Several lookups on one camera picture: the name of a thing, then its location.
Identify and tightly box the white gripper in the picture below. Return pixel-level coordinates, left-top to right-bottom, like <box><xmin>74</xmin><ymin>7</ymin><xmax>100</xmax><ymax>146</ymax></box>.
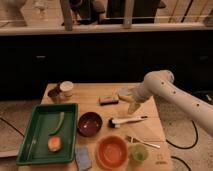
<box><xmin>128</xmin><ymin>85</ymin><xmax>151</xmax><ymax>114</ymax></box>

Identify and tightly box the black whiteboard eraser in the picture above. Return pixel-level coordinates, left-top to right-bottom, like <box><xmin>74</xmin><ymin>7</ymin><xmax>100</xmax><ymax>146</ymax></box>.
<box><xmin>99</xmin><ymin>96</ymin><xmax>119</xmax><ymax>106</ymax></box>

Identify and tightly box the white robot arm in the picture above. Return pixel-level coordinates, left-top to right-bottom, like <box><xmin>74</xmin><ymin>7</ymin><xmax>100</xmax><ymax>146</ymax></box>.
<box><xmin>128</xmin><ymin>70</ymin><xmax>213</xmax><ymax>137</ymax></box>

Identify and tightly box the purple bowl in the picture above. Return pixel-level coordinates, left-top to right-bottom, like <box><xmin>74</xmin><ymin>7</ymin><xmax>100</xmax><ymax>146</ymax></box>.
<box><xmin>77</xmin><ymin>112</ymin><xmax>103</xmax><ymax>137</ymax></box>

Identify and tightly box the orange bowl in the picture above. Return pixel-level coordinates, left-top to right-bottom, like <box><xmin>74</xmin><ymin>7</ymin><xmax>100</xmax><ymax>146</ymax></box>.
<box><xmin>95</xmin><ymin>136</ymin><xmax>128</xmax><ymax>170</ymax></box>

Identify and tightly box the silver fork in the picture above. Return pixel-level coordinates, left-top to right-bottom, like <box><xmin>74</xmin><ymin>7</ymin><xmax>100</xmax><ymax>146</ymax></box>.
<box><xmin>125</xmin><ymin>135</ymin><xmax>160</xmax><ymax>149</ymax></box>

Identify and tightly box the green cup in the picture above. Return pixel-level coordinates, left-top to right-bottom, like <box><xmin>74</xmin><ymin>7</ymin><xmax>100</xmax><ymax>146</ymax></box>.
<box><xmin>130</xmin><ymin>144</ymin><xmax>149</xmax><ymax>163</ymax></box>

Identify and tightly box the white lidded jar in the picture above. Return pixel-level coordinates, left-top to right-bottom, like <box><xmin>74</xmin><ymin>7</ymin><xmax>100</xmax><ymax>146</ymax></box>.
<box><xmin>59</xmin><ymin>81</ymin><xmax>74</xmax><ymax>100</ymax></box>

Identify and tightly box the blue sponge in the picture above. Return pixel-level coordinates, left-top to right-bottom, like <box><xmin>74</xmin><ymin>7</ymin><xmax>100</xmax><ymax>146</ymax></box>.
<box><xmin>75</xmin><ymin>146</ymin><xmax>92</xmax><ymax>171</ymax></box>

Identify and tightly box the dark metal cup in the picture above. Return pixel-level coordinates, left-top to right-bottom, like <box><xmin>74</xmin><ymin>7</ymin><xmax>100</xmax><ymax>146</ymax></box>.
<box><xmin>48</xmin><ymin>88</ymin><xmax>60</xmax><ymax>103</ymax></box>

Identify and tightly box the orange peach fruit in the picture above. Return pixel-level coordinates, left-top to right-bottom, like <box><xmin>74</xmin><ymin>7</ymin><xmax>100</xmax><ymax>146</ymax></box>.
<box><xmin>48</xmin><ymin>136</ymin><xmax>62</xmax><ymax>152</ymax></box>

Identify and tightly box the green plastic tray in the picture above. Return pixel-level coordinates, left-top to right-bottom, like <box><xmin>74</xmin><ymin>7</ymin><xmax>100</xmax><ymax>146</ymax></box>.
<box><xmin>17</xmin><ymin>103</ymin><xmax>78</xmax><ymax>166</ymax></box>

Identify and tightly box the white handled brush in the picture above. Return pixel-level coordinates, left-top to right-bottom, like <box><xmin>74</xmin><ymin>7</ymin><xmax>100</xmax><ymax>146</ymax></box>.
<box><xmin>108</xmin><ymin>116</ymin><xmax>147</xmax><ymax>128</ymax></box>

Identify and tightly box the black cable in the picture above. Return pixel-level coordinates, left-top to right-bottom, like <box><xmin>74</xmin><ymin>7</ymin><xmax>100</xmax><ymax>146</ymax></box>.
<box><xmin>165</xmin><ymin>119</ymin><xmax>200</xmax><ymax>171</ymax></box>

